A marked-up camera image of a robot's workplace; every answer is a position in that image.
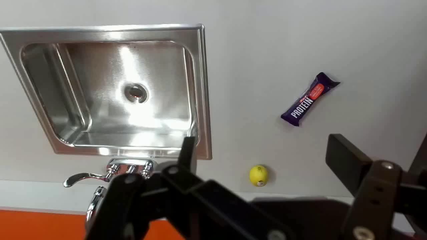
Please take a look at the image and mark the stainless steel sink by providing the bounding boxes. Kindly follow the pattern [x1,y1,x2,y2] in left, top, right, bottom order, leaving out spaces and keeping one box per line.
[0,24,213,161]

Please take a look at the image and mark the chrome two-handle faucet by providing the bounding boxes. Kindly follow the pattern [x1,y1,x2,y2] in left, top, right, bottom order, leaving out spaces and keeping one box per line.
[62,157,154,224]

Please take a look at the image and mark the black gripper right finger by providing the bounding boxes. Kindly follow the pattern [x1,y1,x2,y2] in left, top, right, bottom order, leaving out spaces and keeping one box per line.
[325,132,427,240]

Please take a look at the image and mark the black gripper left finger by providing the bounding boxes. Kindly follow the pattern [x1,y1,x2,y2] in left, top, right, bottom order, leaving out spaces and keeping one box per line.
[83,136,296,240]

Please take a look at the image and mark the small yellow lemon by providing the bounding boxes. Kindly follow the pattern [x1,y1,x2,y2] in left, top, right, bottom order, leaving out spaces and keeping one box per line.
[248,164,270,188]

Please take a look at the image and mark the purple candy bar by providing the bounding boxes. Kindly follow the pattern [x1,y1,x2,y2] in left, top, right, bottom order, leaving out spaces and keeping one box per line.
[280,72,341,128]

